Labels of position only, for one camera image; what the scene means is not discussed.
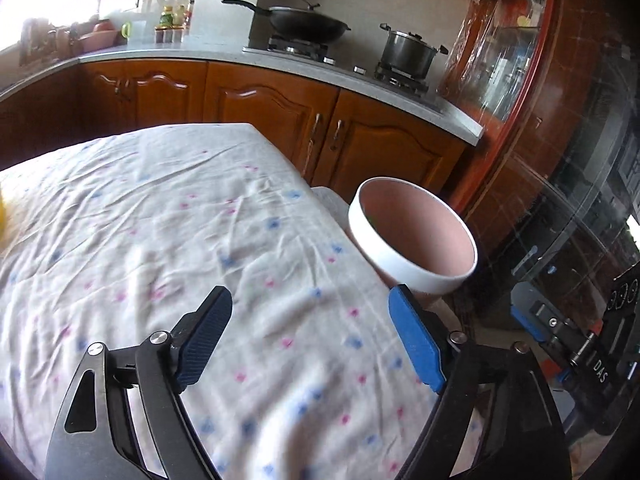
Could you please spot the white bin with pink inside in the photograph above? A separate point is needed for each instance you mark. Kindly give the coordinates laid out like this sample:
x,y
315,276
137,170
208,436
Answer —
x,y
395,257

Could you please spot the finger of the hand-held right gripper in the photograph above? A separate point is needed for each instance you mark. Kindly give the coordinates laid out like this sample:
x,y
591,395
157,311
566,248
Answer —
x,y
550,327

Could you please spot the green cup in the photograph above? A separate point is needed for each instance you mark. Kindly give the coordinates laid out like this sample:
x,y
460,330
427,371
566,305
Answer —
x,y
126,30

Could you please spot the spice jars set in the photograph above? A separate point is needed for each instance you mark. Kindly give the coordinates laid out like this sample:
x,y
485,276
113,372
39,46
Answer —
x,y
167,35

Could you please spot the floral white tablecloth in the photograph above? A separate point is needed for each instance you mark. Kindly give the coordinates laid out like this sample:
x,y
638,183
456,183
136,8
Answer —
x,y
175,220

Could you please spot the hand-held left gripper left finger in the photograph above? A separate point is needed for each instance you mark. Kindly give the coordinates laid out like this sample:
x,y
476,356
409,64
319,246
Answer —
x,y
200,342

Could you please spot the pink basin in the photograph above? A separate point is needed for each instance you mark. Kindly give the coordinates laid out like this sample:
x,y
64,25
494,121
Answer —
x,y
97,37

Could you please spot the wooden glass display cabinet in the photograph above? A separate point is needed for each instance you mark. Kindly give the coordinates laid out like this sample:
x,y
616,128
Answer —
x,y
550,110

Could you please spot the steel pot with lid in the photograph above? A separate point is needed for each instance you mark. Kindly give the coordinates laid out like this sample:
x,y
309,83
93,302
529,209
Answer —
x,y
407,52

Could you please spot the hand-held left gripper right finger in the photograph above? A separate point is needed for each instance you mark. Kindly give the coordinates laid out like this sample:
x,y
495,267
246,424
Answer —
x,y
416,342

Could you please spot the gas stove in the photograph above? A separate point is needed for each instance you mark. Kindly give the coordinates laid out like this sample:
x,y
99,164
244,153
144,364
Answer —
x,y
345,60

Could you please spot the black wok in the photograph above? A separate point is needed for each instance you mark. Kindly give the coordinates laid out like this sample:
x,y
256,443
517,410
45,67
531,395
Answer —
x,y
305,22

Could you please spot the grey kitchen countertop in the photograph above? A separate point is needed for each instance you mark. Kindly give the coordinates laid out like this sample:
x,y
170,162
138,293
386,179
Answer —
x,y
225,57

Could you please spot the yellow object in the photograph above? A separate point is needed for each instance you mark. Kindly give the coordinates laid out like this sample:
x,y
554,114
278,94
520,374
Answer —
x,y
2,220

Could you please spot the wooden lower cabinets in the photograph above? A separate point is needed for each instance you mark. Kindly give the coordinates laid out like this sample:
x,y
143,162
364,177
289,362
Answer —
x,y
270,105

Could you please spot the dish rack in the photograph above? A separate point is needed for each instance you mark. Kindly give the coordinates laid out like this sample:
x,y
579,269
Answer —
x,y
47,40

